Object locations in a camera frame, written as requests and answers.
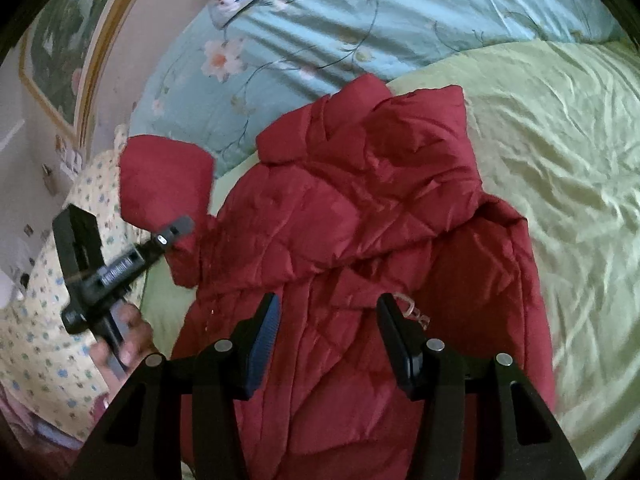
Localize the gold framed wall picture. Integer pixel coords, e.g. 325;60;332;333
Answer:
19;0;168;146

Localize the light blue floral pillow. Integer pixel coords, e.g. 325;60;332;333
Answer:
131;0;628;173

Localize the clear plastic tag loop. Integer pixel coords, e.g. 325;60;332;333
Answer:
394;292;432;330

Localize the red quilted jacket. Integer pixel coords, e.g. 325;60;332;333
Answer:
119;74;557;480

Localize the pink cloth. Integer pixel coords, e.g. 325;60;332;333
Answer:
0;387;88;453

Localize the yellow printed pillow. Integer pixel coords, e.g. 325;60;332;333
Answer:
0;127;161;441

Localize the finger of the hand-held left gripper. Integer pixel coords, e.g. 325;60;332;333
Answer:
149;216;196;253

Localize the person's left hand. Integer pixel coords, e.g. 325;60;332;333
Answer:
91;302;157;392

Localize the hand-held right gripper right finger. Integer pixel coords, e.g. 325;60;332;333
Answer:
376;292;586;480

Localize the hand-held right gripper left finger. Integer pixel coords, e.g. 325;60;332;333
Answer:
67;292;281;480

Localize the light green blanket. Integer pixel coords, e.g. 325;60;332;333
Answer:
140;40;640;480

